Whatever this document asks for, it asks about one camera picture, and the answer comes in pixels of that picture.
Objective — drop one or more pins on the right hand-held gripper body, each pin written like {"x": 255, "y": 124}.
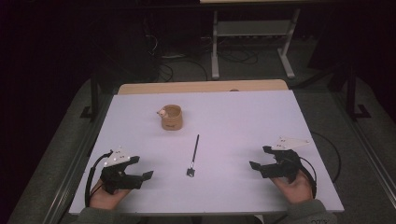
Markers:
{"x": 286, "y": 165}

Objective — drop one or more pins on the person's right hand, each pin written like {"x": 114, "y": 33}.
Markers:
{"x": 295, "y": 191}

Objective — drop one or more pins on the thin black pen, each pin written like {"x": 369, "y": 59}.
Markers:
{"x": 194, "y": 151}

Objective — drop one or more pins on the tan wooden cup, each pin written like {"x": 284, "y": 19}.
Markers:
{"x": 172, "y": 117}

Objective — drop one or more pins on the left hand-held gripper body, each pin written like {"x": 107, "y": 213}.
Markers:
{"x": 115, "y": 179}

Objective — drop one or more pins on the person's left hand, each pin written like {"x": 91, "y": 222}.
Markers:
{"x": 107, "y": 200}

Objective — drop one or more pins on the wooden table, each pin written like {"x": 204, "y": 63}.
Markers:
{"x": 202, "y": 87}

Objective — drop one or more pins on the black metal stand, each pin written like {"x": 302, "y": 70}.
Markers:
{"x": 351, "y": 93}
{"x": 94, "y": 99}

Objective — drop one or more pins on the white metal table frame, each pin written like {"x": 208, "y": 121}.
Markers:
{"x": 214, "y": 46}

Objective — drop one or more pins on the metal floor rail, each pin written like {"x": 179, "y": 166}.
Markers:
{"x": 77, "y": 155}
{"x": 367, "y": 146}

